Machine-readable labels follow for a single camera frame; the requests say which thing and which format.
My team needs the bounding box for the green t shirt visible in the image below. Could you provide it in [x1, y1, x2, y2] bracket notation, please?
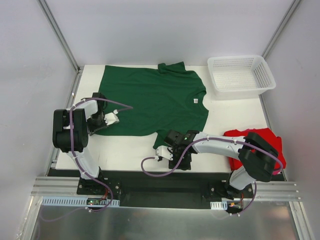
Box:
[97, 62, 209, 149]

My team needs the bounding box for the white plastic basket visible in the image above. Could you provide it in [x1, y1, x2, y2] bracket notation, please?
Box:
[207, 55, 277, 100]

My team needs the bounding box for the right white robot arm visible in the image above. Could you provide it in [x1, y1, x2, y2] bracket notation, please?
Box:
[164, 130, 283, 198]

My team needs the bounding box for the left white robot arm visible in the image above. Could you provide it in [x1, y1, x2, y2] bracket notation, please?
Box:
[52, 92, 108, 195]

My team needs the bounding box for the red folded t shirt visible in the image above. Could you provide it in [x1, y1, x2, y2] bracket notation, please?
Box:
[223, 127, 287, 171]

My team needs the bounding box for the pink folded t shirt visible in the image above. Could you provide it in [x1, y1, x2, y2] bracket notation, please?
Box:
[272, 170, 281, 175]

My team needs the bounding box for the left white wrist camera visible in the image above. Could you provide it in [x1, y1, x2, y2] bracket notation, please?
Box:
[104, 109, 120, 126]

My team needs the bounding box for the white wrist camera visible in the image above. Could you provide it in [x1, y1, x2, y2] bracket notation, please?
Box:
[104, 109, 120, 126]
[155, 145, 173, 162]

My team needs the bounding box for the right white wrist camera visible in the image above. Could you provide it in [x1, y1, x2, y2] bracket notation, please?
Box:
[155, 145, 173, 162]

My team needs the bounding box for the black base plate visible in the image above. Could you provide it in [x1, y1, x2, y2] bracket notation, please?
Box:
[76, 170, 253, 209]

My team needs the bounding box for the right white cable duct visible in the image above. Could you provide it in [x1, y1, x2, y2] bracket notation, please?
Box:
[210, 200, 228, 211]

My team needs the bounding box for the white cable duct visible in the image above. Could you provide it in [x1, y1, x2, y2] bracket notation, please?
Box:
[210, 200, 228, 211]
[42, 196, 120, 208]

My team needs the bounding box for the aluminium frame rail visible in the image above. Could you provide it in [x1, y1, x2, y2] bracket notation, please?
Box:
[31, 176, 303, 202]

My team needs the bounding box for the left white cable duct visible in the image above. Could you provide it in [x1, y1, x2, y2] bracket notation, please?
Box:
[42, 196, 120, 208]

